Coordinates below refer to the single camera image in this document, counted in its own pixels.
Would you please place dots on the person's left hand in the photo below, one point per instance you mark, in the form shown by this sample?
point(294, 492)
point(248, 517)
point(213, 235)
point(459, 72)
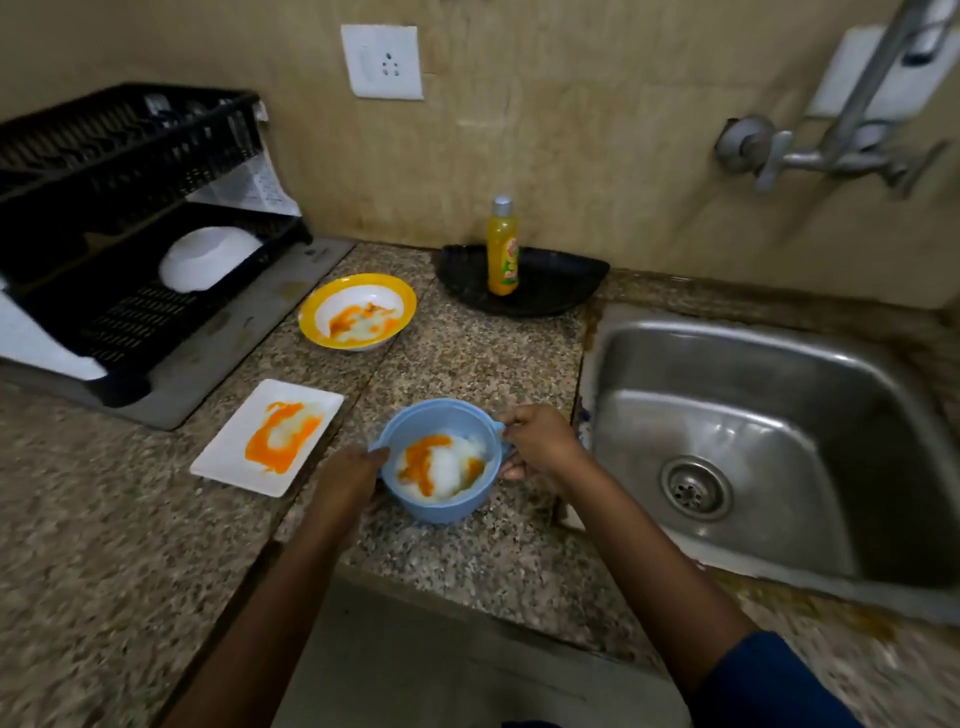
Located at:
point(349, 484)

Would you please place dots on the white switch plate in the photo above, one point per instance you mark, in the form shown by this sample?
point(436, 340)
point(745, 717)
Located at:
point(840, 75)

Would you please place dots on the black leaf-shaped tray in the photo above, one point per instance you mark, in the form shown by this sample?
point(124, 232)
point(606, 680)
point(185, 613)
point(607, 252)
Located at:
point(562, 281)

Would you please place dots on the white power socket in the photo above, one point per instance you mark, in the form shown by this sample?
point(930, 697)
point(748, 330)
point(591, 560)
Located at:
point(382, 64)

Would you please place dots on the white scalloped bowl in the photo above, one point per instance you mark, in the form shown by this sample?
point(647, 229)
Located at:
point(202, 262)

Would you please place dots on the blue plastic bowl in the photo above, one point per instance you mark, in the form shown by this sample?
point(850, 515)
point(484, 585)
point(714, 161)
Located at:
point(420, 420)

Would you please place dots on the person's right hand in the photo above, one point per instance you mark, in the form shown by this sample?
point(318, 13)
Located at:
point(547, 450)

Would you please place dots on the grey drying mat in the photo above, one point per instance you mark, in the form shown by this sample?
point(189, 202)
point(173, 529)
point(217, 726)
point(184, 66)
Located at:
point(247, 330)

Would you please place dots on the yellow dish soap bottle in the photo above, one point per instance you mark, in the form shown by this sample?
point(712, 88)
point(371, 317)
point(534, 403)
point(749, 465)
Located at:
point(502, 255)

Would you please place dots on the person's right forearm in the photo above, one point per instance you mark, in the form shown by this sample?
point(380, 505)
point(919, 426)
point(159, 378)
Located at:
point(675, 592)

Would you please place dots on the white rectangular plate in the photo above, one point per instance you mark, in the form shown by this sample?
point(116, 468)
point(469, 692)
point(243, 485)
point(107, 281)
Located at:
point(225, 450)

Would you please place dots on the stainless steel sink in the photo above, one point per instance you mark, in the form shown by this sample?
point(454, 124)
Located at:
point(787, 405)

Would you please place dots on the steel wall faucet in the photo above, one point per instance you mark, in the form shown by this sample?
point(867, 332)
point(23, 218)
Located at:
point(862, 97)

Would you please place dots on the black dish drying rack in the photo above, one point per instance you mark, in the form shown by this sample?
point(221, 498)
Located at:
point(112, 150)

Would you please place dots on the steel sink drain strainer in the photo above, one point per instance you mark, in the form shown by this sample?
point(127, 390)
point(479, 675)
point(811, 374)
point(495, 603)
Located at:
point(696, 489)

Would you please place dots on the yellow rimmed plate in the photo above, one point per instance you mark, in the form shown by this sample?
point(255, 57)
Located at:
point(315, 304)

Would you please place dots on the person's left forearm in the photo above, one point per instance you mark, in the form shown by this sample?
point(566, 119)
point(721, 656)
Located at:
point(262, 637)

